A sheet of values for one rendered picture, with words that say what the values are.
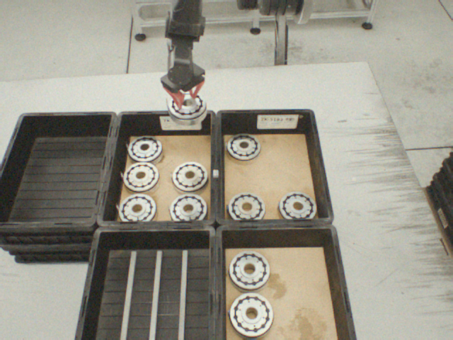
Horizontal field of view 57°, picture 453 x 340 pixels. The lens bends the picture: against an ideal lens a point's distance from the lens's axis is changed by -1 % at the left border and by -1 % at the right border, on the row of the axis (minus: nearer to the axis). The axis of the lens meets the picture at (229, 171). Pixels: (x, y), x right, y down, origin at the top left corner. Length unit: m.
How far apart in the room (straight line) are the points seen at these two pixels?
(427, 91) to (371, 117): 1.35
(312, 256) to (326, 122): 0.63
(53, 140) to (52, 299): 0.49
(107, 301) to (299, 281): 0.48
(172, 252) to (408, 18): 2.88
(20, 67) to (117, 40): 0.68
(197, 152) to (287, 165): 0.28
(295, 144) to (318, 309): 0.53
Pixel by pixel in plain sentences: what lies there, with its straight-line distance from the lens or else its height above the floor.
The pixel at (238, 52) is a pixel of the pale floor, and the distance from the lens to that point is 3.02.
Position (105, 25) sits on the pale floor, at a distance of 3.40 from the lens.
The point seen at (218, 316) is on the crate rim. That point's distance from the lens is 0.97.
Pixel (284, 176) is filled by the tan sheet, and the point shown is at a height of 0.83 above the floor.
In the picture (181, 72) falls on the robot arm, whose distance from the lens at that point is 0.96.
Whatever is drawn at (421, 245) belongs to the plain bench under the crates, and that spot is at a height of 0.70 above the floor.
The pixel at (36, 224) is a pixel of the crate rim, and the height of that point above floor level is 0.93.
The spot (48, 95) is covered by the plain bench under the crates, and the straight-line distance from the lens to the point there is 1.82.
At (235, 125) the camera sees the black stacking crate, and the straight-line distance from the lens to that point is 1.33.
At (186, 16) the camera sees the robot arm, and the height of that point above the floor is 1.34.
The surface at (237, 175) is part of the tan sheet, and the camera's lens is 1.26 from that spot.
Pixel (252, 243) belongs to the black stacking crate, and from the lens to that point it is 1.12.
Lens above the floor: 1.85
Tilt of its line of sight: 54 degrees down
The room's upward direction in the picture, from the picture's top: straight up
